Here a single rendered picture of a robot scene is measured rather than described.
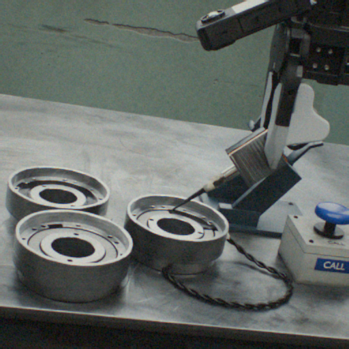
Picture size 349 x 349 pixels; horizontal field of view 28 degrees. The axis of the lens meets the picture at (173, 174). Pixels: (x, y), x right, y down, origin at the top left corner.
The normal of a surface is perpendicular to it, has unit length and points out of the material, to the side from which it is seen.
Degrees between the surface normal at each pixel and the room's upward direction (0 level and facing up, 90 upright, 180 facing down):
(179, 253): 90
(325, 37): 87
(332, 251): 90
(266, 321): 0
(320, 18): 87
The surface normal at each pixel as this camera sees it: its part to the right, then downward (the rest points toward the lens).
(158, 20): 0.12, 0.38
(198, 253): 0.43, 0.40
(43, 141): 0.19, -0.91
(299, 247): -0.97, -0.13
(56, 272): -0.13, 0.33
